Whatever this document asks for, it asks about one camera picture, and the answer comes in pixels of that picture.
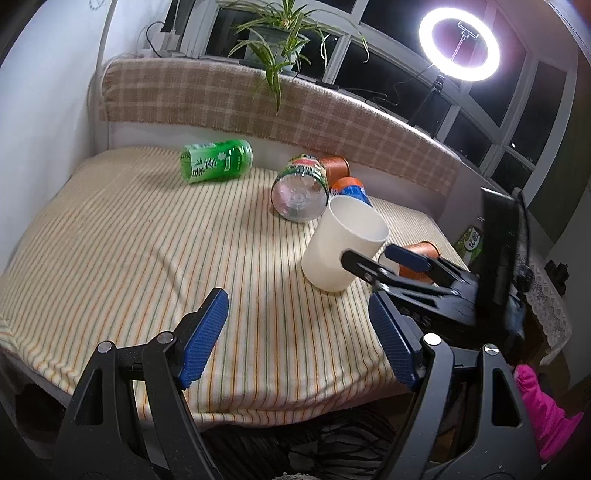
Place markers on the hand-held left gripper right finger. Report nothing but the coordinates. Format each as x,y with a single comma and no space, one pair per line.
392,344

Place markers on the dark striped clothing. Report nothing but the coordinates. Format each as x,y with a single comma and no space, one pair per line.
300,447

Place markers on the white cup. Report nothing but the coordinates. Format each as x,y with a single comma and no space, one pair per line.
341,244

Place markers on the green carton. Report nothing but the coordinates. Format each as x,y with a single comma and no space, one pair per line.
472,244

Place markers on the green tea can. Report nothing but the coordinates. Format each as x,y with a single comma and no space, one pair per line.
217,160

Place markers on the small black device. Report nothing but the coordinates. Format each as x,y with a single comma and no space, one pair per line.
556,277

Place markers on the person's right forearm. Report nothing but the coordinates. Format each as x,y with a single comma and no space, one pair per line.
547,415

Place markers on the white lamp pole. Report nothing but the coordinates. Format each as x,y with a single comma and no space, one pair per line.
102,69

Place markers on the potted spider plant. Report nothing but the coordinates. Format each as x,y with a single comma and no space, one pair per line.
277,37

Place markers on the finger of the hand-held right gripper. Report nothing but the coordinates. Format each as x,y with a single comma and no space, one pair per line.
408,258
362,266

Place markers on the blue orange drink can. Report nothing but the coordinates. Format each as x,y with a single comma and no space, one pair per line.
352,188

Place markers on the clear bottle green red label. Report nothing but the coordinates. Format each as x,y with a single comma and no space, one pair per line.
299,191

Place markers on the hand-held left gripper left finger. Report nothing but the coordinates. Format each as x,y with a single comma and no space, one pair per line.
205,337

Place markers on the striped blanket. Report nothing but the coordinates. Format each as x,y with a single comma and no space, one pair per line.
138,258

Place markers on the plaid cloth cover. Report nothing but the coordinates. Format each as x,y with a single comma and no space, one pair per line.
207,101

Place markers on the orange cup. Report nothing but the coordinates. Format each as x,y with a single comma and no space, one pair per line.
422,251

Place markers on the white lace cloth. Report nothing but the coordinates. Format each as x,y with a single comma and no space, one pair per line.
547,295

